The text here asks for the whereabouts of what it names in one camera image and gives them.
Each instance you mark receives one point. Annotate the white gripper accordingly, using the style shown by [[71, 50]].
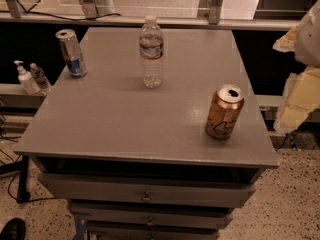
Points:
[[309, 39]]

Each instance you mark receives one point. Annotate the clear plastic water bottle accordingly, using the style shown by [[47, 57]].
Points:
[[151, 50]]

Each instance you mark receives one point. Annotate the small clear bottle on shelf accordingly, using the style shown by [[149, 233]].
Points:
[[40, 78]]

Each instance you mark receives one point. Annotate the white pump dispenser bottle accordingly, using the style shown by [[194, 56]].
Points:
[[26, 79]]

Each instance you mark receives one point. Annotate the gold soda can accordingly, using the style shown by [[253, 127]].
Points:
[[226, 105]]

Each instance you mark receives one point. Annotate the grey drawer cabinet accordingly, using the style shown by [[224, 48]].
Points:
[[109, 124]]

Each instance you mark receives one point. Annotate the middle grey drawer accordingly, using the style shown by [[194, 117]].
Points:
[[152, 215]]

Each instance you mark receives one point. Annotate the grey drawer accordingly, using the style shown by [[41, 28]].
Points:
[[146, 191], [152, 215], [141, 232]]

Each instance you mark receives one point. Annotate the top grey drawer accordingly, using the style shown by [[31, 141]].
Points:
[[146, 191]]

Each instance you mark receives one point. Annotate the silver blue energy drink can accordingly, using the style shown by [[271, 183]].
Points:
[[71, 52]]

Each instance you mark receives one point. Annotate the bottom grey drawer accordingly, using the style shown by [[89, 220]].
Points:
[[141, 232]]

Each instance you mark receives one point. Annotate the black shoe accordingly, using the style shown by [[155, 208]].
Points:
[[15, 229]]

